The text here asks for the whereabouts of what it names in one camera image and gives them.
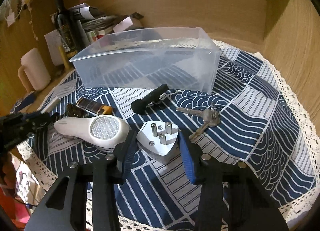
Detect dark wine bottle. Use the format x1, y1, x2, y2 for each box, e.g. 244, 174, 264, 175
54, 0, 85, 59

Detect white paper notepad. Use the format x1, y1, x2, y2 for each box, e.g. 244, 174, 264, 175
44, 30, 63, 67

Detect white travel plug adapter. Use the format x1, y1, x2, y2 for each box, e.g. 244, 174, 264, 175
137, 121, 179, 164

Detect black clip microphone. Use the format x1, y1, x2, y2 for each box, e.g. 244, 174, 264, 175
131, 84, 169, 115

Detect silver key bunch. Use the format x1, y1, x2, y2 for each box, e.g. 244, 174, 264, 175
176, 103, 220, 142

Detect white small cardboard box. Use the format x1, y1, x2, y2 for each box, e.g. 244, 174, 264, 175
113, 16, 143, 33

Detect rolled white papers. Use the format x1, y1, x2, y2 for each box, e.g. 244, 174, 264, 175
67, 3, 104, 22

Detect yellow wooden stick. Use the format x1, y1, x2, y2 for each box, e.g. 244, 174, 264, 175
59, 46, 71, 71

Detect clear plastic storage box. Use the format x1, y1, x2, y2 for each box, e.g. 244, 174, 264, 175
71, 27, 221, 94

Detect stacked magazines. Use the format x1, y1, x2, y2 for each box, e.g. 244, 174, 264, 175
82, 15, 118, 32

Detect brown striped lighter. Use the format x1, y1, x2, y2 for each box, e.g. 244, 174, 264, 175
76, 97, 113, 115

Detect dark ornate metal trinket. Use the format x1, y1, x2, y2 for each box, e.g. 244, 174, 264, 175
65, 103, 87, 118

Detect white handheld flashlight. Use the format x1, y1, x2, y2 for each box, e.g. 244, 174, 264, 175
54, 115, 130, 152

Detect blue white patterned tablecloth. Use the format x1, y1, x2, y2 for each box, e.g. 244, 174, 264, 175
44, 42, 319, 230

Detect red white small box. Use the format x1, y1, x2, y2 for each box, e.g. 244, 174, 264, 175
97, 30, 106, 39

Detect white box coloured dots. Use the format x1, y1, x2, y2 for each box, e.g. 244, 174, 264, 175
86, 30, 98, 43

